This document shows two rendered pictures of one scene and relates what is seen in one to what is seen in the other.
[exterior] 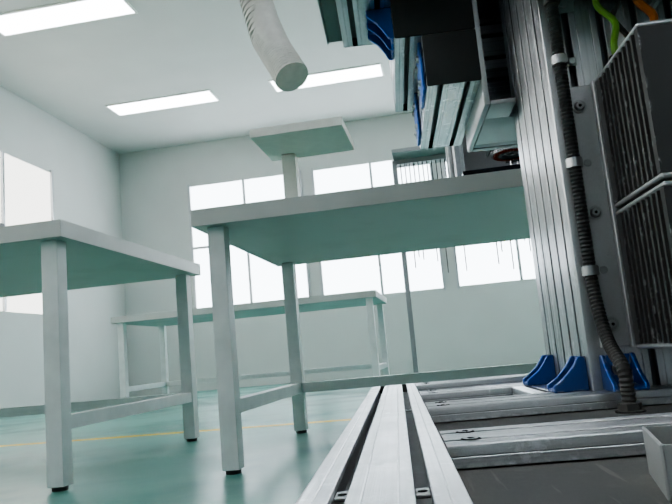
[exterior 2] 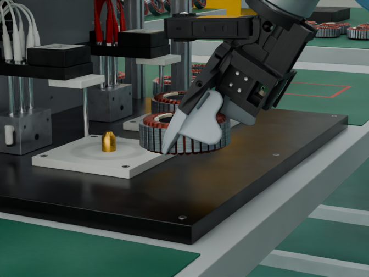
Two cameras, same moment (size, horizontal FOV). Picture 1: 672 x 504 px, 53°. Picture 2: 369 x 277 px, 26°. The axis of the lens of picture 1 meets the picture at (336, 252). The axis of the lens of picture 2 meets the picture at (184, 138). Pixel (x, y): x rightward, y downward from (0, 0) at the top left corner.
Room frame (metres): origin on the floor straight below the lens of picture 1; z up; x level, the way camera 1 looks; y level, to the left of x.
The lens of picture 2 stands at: (1.60, 0.39, 1.05)
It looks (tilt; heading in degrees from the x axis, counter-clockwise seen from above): 13 degrees down; 287
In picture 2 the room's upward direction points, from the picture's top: straight up
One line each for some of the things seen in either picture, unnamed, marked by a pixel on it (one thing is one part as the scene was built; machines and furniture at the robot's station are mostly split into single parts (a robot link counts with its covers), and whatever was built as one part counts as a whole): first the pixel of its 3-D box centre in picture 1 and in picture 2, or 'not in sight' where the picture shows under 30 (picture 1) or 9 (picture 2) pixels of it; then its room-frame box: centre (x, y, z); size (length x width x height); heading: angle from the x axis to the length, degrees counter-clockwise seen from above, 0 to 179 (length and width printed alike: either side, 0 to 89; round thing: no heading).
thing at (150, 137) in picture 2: (510, 149); (184, 131); (1.88, -0.52, 0.83); 0.11 x 0.11 x 0.04
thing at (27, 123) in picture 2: not in sight; (22, 129); (2.16, -0.62, 0.80); 0.08 x 0.05 x 0.06; 81
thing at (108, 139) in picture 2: not in sight; (108, 140); (2.01, -0.60, 0.80); 0.02 x 0.02 x 0.03
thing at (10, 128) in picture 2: not in sight; (9, 136); (2.15, -0.58, 0.80); 0.01 x 0.01 x 0.03; 81
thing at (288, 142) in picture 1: (308, 189); not in sight; (2.71, 0.09, 0.98); 0.37 x 0.35 x 0.46; 81
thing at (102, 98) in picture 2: not in sight; (109, 101); (2.12, -0.86, 0.80); 0.08 x 0.05 x 0.06; 81
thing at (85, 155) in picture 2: not in sight; (108, 154); (2.01, -0.60, 0.78); 0.15 x 0.15 x 0.01; 81
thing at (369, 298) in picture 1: (258, 352); not in sight; (5.60, 0.70, 0.37); 2.10 x 0.90 x 0.75; 81
